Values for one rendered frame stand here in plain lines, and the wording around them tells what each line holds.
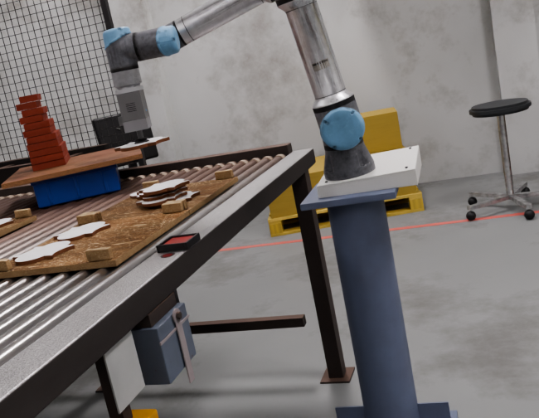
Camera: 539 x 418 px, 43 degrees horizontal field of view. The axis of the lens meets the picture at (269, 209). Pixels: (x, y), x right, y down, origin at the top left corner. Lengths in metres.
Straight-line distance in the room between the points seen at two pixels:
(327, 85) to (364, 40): 4.10
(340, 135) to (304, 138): 4.25
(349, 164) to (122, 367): 0.96
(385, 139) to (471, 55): 1.04
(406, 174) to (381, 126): 3.42
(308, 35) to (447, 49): 4.11
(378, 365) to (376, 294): 0.22
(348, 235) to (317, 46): 0.55
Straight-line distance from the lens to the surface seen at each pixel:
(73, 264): 1.58
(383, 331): 2.12
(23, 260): 1.71
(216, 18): 1.97
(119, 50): 1.89
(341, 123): 1.82
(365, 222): 2.01
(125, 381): 1.32
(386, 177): 1.96
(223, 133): 6.26
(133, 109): 1.88
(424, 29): 5.89
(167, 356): 1.40
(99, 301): 1.33
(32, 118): 2.79
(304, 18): 1.82
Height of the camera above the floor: 1.29
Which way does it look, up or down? 12 degrees down
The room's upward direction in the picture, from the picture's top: 11 degrees counter-clockwise
